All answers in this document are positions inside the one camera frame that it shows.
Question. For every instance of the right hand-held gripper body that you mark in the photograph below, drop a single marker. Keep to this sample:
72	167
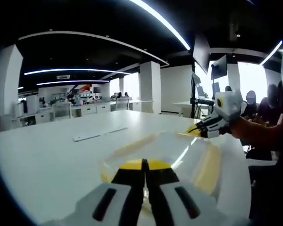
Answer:
228	103

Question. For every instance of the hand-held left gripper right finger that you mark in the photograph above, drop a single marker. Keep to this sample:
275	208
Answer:
179	202

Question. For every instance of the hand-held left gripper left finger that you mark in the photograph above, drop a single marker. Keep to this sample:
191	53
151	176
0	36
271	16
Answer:
103	202

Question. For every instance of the clear storage box yellow latches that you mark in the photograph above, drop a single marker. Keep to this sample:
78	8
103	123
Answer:
179	150

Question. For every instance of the person's right hand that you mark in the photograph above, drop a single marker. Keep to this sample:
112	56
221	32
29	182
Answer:
239	128

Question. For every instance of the small potted plant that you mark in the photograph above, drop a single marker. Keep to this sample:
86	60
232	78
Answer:
205	95

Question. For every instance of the screen on black stand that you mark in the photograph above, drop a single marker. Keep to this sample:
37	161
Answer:
200	90

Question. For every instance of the black stand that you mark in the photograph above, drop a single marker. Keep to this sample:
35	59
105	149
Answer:
193	94

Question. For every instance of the small hanging black monitor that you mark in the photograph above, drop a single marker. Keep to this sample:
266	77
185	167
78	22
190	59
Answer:
219	68

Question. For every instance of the large hanging black monitor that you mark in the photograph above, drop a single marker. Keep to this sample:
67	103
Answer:
201	55

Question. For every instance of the straight ceiling light strip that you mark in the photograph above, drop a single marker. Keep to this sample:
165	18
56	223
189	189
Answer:
72	82
271	53
75	71

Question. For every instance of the white flat strip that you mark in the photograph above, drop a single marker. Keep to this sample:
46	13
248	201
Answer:
114	131
86	137

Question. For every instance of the grey office chair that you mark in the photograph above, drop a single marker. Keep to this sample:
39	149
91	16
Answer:
62	110
122	104

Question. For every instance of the row of white office desks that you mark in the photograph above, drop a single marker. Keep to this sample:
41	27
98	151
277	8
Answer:
85	110

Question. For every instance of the curved ceiling light strip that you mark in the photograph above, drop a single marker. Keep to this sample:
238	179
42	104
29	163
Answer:
165	23

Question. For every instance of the small white appliance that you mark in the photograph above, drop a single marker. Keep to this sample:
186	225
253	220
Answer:
18	110

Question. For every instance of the ceiling air conditioner unit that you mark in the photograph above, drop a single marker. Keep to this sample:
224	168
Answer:
63	76

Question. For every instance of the white frame office chair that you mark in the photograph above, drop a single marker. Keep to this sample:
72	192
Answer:
261	162

